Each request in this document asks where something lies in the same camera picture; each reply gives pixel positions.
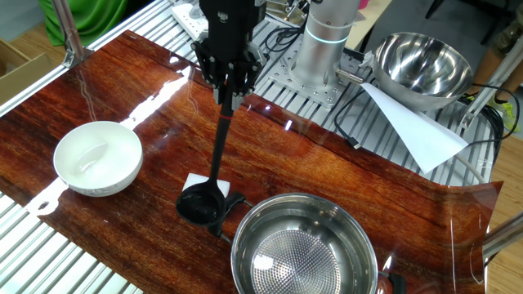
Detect stainless steel mixing bowl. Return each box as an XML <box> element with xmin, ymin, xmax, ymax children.
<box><xmin>372</xmin><ymin>32</ymin><xmax>475</xmax><ymax>112</ymax></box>

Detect person bare leg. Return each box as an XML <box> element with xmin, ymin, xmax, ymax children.
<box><xmin>467</xmin><ymin>3</ymin><xmax>523</xmax><ymax>103</ymax></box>

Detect silver cable connector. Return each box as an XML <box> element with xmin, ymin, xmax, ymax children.
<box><xmin>334</xmin><ymin>67</ymin><xmax>365</xmax><ymax>86</ymax></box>

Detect beige wooden board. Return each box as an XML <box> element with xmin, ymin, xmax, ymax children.
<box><xmin>346</xmin><ymin>0</ymin><xmax>393</xmax><ymax>51</ymax></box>

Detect white power strip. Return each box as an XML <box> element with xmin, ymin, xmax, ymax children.
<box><xmin>171</xmin><ymin>2</ymin><xmax>210</xmax><ymax>42</ymax></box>

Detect yellow green sneaker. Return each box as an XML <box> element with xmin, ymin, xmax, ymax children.
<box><xmin>488</xmin><ymin>92</ymin><xmax>523</xmax><ymax>134</ymax></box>

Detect aluminium frame post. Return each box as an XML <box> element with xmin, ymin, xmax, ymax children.
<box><xmin>51</xmin><ymin>0</ymin><xmax>87</xmax><ymax>69</ymax></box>
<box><xmin>459</xmin><ymin>38</ymin><xmax>523</xmax><ymax>130</ymax></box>
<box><xmin>481</xmin><ymin>212</ymin><xmax>523</xmax><ymax>262</ymax></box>

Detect open cardboard box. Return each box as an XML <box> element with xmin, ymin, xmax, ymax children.
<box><xmin>0</xmin><ymin>38</ymin><xmax>58</xmax><ymax>105</ymax></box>

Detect black camera cable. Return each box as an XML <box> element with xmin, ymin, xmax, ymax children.
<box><xmin>264</xmin><ymin>22</ymin><xmax>306</xmax><ymax>53</ymax></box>

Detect red brown woodgrain mat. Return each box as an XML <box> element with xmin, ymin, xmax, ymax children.
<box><xmin>0</xmin><ymin>29</ymin><xmax>504</xmax><ymax>294</ymax></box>

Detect black ladle red tip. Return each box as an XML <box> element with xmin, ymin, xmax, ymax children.
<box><xmin>175</xmin><ymin>96</ymin><xmax>236</xmax><ymax>228</ymax></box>

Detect stainless steel pot black handles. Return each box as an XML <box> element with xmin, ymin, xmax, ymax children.
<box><xmin>208</xmin><ymin>191</ymin><xmax>408</xmax><ymax>294</ymax></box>

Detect white paper sheet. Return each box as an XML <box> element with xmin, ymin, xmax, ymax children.
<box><xmin>361</xmin><ymin>82</ymin><xmax>470</xmax><ymax>175</ymax></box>

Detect white sponge block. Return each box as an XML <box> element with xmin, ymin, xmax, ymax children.
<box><xmin>182</xmin><ymin>172</ymin><xmax>231</xmax><ymax>198</ymax></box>

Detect white ceramic bowl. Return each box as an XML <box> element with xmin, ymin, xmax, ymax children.
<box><xmin>52</xmin><ymin>120</ymin><xmax>144</xmax><ymax>198</ymax></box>

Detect green cloth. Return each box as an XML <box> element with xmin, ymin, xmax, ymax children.
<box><xmin>38</xmin><ymin>0</ymin><xmax>130</xmax><ymax>47</ymax></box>

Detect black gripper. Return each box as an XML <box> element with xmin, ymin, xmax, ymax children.
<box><xmin>190</xmin><ymin>0</ymin><xmax>269</xmax><ymax>112</ymax></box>

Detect white thick cable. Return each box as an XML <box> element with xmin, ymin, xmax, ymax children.
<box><xmin>455</xmin><ymin>153</ymin><xmax>487</xmax><ymax>185</ymax></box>

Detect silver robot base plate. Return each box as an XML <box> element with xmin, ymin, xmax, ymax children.
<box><xmin>268</xmin><ymin>40</ymin><xmax>357</xmax><ymax>109</ymax></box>

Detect black usb cable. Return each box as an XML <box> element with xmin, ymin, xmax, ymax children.
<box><xmin>333</xmin><ymin>87</ymin><xmax>369</xmax><ymax>150</ymax></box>

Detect aluminium frame rail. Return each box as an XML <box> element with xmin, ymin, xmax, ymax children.
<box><xmin>0</xmin><ymin>63</ymin><xmax>73</xmax><ymax>118</ymax></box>

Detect black cable bundle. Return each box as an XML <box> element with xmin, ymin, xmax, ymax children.
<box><xmin>457</xmin><ymin>81</ymin><xmax>521</xmax><ymax>164</ymax></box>

